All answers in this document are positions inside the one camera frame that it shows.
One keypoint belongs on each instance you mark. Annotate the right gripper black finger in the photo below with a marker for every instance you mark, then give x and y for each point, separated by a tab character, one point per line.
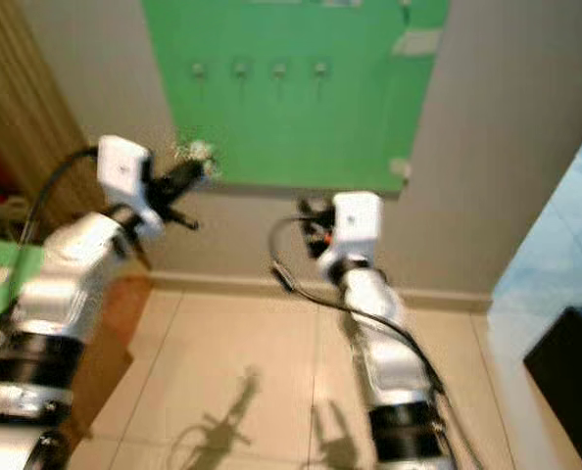
304	209
316	210

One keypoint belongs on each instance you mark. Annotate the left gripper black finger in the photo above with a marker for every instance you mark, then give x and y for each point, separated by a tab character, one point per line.
175	168
189	178

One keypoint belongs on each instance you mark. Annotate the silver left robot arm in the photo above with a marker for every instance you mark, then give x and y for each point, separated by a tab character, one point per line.
51	284

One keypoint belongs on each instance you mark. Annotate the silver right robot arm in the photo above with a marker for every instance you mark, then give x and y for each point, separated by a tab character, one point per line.
389	362

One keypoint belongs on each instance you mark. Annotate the white tape piece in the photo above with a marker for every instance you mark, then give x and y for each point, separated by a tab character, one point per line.
416	41
400	167

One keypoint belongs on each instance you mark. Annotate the brown slatted wooden door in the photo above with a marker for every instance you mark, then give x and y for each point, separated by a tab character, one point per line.
17	98

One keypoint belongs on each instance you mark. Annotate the green table mat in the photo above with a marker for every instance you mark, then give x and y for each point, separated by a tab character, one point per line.
2	294

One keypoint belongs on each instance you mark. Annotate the black low cabinet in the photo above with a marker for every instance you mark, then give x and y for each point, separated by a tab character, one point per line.
570	382

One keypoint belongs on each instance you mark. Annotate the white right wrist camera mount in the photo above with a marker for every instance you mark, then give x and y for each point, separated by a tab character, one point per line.
358	217

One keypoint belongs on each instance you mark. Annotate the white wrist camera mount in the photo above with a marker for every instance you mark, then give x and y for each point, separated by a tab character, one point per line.
358	217
122	166

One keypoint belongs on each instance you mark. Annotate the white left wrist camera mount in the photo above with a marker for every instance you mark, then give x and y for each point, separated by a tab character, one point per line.
122	166

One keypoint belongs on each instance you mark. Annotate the green wall board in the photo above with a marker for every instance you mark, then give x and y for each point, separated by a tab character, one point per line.
291	127

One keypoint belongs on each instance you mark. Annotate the metal wall hook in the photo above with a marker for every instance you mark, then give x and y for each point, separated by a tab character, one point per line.
320	68
279	70
239	69
199	70

